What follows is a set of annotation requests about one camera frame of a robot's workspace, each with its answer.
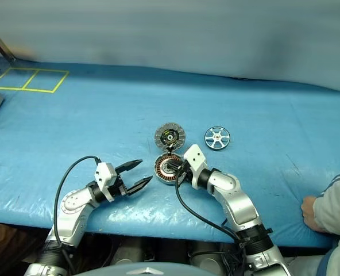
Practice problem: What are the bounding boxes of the silver spoked rotor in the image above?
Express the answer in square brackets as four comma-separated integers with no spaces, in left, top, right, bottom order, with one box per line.
[203,126,227,151]

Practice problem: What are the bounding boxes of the yellow tape grid marking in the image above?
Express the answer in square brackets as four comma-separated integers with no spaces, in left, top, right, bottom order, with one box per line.
[0,68,69,94]

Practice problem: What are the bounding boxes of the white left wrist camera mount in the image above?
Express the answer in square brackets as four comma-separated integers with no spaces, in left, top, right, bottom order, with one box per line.
[94,162,117,202]

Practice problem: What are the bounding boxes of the grey robot torso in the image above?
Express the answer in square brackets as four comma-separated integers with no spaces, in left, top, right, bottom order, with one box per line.
[99,266,205,276]

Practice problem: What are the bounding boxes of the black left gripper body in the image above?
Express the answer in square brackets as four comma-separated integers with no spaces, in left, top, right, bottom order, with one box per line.
[108,168,132,201]

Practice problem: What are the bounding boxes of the blue plastic table cover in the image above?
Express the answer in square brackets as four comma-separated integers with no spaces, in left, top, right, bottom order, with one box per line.
[0,56,340,250]

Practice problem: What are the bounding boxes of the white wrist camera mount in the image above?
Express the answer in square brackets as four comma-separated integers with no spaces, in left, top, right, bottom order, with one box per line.
[182,144,208,188]
[94,162,117,202]

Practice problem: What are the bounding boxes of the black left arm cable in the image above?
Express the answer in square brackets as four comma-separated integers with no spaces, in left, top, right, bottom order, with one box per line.
[53,155,102,276]

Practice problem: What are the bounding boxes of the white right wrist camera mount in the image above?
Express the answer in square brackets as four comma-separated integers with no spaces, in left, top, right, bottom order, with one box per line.
[182,144,208,188]

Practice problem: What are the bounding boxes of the metal pole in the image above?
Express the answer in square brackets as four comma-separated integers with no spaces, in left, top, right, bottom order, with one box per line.
[0,20,17,63]

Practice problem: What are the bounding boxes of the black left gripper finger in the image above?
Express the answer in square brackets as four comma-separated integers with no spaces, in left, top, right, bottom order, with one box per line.
[114,159,144,175]
[126,175,153,196]

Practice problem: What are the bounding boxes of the person's bare hand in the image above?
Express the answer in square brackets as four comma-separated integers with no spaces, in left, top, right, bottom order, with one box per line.
[300,195,326,232]

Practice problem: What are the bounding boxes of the round hinged motor lid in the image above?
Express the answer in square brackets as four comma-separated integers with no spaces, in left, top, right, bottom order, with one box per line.
[153,122,186,151]

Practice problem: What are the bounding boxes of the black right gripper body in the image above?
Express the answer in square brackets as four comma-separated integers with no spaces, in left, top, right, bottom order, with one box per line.
[182,160,193,182]

